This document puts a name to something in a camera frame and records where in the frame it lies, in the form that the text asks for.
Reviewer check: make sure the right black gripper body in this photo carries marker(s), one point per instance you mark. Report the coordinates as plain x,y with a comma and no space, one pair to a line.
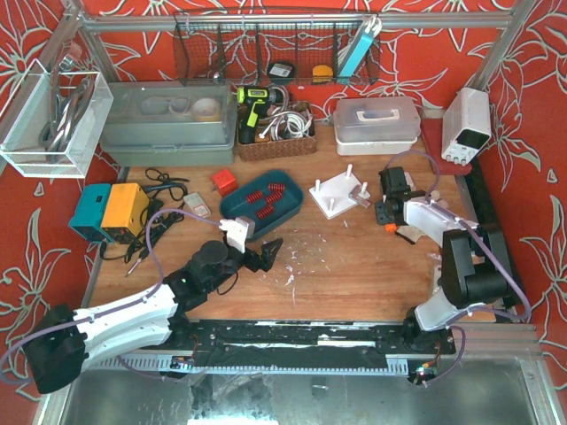
384,211

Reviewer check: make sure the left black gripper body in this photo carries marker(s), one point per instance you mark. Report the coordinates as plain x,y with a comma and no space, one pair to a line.
253,259

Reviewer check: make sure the metal L-shaped bracket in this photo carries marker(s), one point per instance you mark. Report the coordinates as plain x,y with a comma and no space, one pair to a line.
360,197

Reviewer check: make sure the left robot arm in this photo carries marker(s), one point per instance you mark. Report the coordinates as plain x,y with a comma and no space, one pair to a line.
67,342

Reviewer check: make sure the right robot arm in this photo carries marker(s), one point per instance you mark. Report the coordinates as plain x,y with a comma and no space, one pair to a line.
475,268

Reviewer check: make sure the red spring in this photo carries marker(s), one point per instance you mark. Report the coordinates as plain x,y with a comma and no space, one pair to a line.
273,197
265,211
276,187
254,197

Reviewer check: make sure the beige work glove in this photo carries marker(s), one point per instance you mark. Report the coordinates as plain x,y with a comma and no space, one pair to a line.
409,234

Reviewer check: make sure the teal plastic tray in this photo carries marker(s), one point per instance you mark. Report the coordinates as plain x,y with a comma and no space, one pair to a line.
235,204

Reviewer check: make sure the red cube box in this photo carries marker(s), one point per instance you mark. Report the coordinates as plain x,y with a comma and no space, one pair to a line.
224,182

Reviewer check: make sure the white clear lidded toolbox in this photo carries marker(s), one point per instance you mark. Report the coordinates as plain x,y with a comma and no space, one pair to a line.
375,125

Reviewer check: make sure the red mat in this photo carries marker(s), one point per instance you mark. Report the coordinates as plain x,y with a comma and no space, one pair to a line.
431,133

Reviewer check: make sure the woven brown basket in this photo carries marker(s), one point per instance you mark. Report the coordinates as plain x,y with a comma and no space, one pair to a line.
268,149

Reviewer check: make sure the soldering iron pen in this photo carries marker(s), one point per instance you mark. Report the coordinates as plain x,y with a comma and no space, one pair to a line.
141,257

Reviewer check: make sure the white bench power supply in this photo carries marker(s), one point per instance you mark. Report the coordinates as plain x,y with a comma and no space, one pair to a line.
466,126

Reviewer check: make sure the yellow tape measure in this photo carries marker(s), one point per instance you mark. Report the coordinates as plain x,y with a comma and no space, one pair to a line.
322,74

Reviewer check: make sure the grey plastic storage box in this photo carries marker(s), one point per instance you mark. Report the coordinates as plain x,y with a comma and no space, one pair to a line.
163,123

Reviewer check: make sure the teal power supply box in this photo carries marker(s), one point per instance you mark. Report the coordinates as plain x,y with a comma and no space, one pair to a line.
89,213

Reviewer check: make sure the blue white book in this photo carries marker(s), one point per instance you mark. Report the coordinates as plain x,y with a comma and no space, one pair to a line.
352,55

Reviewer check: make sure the clear acrylic bin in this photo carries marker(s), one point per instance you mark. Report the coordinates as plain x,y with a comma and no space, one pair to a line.
50,128

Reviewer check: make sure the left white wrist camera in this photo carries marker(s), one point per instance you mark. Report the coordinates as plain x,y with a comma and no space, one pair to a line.
237,231

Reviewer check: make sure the white four-peg base plate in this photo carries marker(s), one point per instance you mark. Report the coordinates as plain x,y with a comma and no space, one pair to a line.
332,196

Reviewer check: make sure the green yellow cordless drill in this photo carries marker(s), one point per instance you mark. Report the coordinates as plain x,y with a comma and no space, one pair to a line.
256,101

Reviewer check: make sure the black wire wall basket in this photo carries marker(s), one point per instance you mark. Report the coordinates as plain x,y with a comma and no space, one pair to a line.
237,46

